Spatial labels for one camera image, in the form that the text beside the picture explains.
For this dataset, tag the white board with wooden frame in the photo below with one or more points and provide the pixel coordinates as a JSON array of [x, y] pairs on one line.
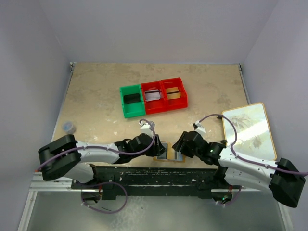
[[253, 131]]

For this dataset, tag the red bin with silver card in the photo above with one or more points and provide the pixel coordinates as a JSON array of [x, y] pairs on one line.
[[157, 106]]

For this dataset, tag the aluminium frame rail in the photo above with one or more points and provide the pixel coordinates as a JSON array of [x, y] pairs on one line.
[[58, 185]]

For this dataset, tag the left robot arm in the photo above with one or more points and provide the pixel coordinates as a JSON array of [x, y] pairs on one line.
[[67, 157]]

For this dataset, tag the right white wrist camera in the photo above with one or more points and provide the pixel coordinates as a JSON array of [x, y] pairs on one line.
[[199, 128]]

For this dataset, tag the green plastic bin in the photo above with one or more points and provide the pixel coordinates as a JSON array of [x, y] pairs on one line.
[[134, 109]]

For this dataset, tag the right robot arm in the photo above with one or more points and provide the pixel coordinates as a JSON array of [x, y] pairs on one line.
[[281, 178]]

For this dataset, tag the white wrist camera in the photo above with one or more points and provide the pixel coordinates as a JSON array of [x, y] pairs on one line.
[[199, 128], [146, 125]]

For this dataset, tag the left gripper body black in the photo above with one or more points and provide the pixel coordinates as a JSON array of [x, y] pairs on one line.
[[159, 147]]

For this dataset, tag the red bin with gold card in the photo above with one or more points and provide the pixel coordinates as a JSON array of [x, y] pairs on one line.
[[175, 104]]

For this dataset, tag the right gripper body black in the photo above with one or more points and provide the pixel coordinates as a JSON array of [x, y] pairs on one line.
[[179, 145]]

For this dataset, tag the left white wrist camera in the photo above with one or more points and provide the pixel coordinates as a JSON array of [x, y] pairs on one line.
[[146, 125]]

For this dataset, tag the gold card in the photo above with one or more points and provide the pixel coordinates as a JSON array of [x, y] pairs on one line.
[[173, 93]]

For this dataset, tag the black card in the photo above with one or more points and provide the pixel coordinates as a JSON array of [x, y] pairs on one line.
[[132, 98]]

